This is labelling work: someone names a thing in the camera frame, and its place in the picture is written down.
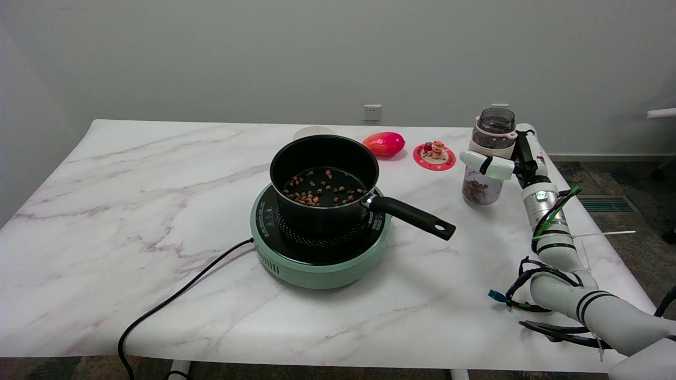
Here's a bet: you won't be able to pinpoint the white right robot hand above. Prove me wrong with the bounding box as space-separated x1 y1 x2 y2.
458 123 553 188

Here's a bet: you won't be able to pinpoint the clear bottle with nuts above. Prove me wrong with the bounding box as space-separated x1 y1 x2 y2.
462 107 518 206

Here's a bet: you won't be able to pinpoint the floor vent grille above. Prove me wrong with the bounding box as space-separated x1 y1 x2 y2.
577 195 640 214

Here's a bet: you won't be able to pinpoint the pink coaster with figurines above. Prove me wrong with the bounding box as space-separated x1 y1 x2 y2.
412 140 456 172

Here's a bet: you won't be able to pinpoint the white zip tie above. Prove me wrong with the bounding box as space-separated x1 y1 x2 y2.
569 230 637 239

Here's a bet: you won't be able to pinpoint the red toy mango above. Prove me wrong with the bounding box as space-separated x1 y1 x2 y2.
362 131 406 158

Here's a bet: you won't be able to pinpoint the brown nuts in saucepan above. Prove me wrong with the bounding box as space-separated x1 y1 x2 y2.
283 168 368 207

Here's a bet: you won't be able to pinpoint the white bowl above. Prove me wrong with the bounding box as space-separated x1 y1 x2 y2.
292 126 339 142

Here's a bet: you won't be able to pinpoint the green induction cooker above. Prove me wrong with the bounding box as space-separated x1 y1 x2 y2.
250 182 392 290

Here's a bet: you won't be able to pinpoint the green robot cable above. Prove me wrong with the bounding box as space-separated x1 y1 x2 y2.
532 186 583 239

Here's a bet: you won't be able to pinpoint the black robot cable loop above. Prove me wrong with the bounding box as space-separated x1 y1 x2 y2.
488 256 676 350

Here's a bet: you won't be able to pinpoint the black saucepan with handle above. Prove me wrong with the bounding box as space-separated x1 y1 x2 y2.
269 135 456 241

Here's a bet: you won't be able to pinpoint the black power cord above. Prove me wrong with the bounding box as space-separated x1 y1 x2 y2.
117 237 255 380

